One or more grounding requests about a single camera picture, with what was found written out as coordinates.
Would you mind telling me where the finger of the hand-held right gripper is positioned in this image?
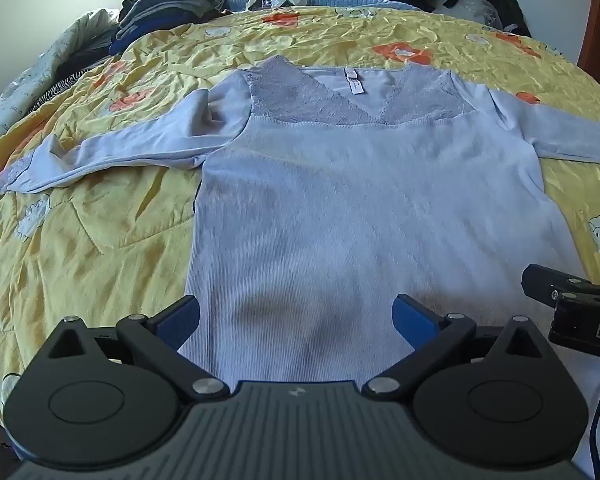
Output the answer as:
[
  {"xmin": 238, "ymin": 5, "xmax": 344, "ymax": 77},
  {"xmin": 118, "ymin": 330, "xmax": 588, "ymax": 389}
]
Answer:
[{"xmin": 522, "ymin": 263, "xmax": 600, "ymax": 307}]

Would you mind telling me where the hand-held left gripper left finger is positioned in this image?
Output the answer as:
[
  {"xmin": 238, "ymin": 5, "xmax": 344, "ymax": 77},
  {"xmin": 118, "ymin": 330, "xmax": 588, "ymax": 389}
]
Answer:
[{"xmin": 45, "ymin": 294, "xmax": 231, "ymax": 404}]

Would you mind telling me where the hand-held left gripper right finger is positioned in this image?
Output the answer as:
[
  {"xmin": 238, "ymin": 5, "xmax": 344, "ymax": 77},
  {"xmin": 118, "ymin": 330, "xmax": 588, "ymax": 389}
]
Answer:
[{"xmin": 362, "ymin": 293, "xmax": 549, "ymax": 402}]

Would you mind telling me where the light blue long-sleeve top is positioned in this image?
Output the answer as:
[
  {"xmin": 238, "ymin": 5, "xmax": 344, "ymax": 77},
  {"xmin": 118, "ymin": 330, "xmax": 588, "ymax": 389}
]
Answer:
[{"xmin": 0, "ymin": 55, "xmax": 600, "ymax": 397}]

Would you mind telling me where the pile of dark clothes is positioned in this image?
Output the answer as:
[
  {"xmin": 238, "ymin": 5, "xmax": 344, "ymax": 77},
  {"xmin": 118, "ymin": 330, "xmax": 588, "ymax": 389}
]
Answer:
[{"xmin": 55, "ymin": 0, "xmax": 231, "ymax": 92}]

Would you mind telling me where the yellow printed bedspread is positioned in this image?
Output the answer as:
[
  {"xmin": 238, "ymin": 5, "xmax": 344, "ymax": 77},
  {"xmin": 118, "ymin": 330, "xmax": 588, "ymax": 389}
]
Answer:
[{"xmin": 0, "ymin": 2, "xmax": 600, "ymax": 441}]

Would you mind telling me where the pale patterned quilt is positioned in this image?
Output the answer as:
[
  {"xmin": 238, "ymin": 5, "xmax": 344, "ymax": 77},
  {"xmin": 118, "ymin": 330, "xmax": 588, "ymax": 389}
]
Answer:
[{"xmin": 0, "ymin": 7, "xmax": 122, "ymax": 137}]

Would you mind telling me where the black bag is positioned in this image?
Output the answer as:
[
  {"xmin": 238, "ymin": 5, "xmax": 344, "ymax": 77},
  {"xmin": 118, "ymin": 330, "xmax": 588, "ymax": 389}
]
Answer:
[{"xmin": 482, "ymin": 0, "xmax": 532, "ymax": 39}]

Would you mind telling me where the blue knitted blanket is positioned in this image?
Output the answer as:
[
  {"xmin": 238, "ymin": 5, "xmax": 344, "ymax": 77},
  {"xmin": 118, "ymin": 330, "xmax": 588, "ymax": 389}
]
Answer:
[{"xmin": 225, "ymin": 0, "xmax": 422, "ymax": 14}]

